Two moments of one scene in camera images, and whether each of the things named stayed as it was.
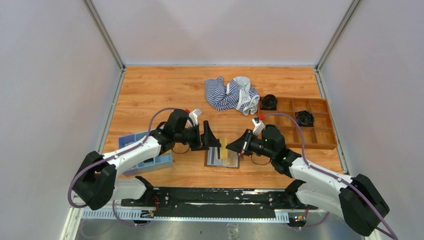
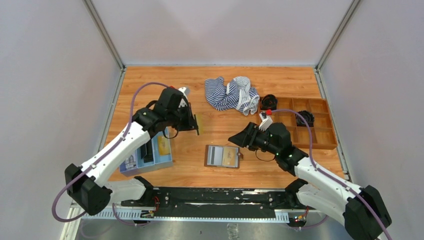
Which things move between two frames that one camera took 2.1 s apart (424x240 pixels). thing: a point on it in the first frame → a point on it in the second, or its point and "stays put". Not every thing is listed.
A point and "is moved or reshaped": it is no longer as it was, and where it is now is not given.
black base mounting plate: [214, 202] stays put
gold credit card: [223, 151] is moved or reshaped
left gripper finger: [208, 139] → [192, 121]
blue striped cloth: [237, 94] stays put
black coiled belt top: [268, 102] stays put
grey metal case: [212, 158] stays put
